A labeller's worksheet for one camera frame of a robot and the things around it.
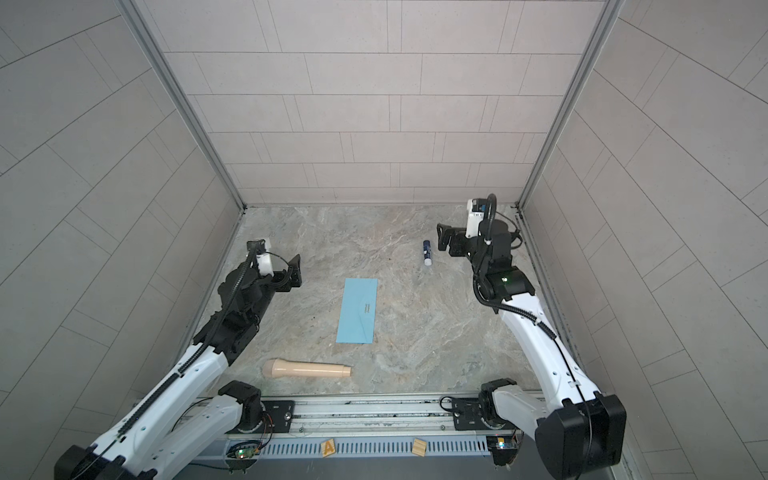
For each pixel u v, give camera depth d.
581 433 0.37
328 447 0.67
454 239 0.66
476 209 0.63
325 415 0.72
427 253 1.01
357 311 0.89
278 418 0.71
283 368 0.78
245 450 0.64
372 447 0.68
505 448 0.68
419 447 0.67
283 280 0.65
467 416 0.71
